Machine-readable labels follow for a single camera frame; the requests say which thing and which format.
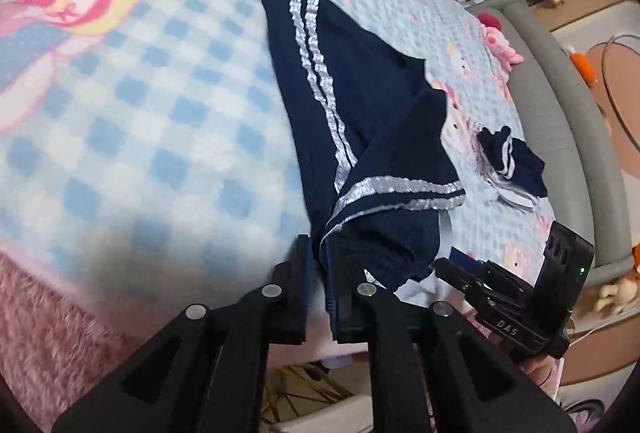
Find small navy striped garment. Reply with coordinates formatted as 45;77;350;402
475;125;549;214

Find blue checkered printed blanket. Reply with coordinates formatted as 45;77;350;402
0;0;558;314

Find orange carrot toy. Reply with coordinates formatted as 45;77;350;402
564;43;602;84

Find thin hoop ring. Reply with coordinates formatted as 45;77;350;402
600;35;640;151

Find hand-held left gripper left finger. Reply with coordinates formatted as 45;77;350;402
52;234;314;433

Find pink plush toy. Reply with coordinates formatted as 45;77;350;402
476;12;525;70

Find pink fluffy blanket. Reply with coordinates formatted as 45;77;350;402
0;253;351;433

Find grey padded bed frame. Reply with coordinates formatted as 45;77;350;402
472;0;632;284

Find navy sailor top white stripes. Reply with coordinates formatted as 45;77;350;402
260;0;468;346

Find cream plush toy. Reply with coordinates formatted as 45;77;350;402
597;277;637;315

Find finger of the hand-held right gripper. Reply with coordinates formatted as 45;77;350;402
431;258;488;303

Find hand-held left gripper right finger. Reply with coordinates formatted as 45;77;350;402
324;258;577;433

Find gold wire basket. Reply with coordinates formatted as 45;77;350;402
262;360;372;433

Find person's right hand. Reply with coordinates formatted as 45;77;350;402
517;352;562;395

